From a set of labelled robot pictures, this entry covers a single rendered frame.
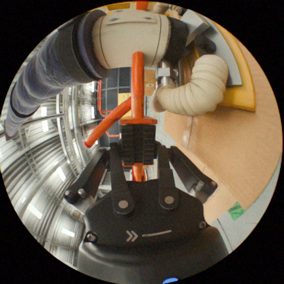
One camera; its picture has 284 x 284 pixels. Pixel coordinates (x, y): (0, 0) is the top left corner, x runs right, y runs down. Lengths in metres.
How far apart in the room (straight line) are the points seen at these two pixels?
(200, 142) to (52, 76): 0.34
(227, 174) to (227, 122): 0.08
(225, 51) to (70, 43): 0.21
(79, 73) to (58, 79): 0.06
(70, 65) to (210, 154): 0.29
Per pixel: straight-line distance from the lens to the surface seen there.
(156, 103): 0.18
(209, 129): 0.17
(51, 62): 0.22
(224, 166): 0.16
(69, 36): 0.18
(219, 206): 0.73
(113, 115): 0.16
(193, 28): 0.19
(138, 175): 0.18
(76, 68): 0.18
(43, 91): 0.30
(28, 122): 1.97
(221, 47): 0.17
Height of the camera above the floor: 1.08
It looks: 4 degrees down
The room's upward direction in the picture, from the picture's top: 92 degrees counter-clockwise
